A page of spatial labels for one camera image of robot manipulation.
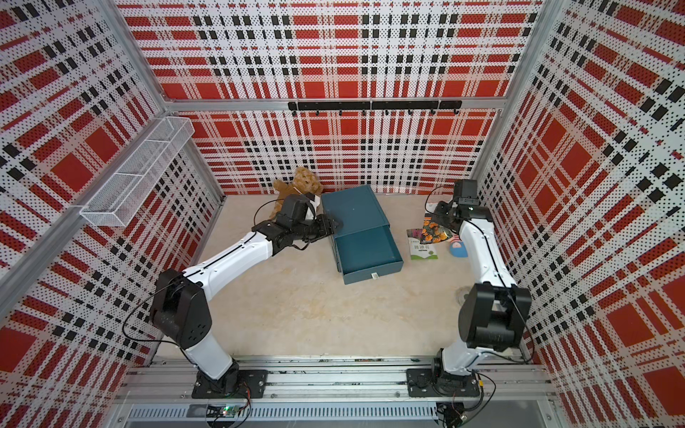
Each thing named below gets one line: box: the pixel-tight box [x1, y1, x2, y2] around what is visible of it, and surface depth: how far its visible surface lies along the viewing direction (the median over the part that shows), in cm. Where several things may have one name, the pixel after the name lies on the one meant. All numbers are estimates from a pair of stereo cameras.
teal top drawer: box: [333, 224, 405, 286], surface depth 84 cm
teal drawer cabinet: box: [321, 184, 405, 272], surface depth 86 cm
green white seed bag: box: [406, 228, 438, 260], surface depth 105 cm
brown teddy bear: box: [269, 166, 325, 220], surface depth 113 cm
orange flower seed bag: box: [420, 216, 454, 245], surface depth 88 cm
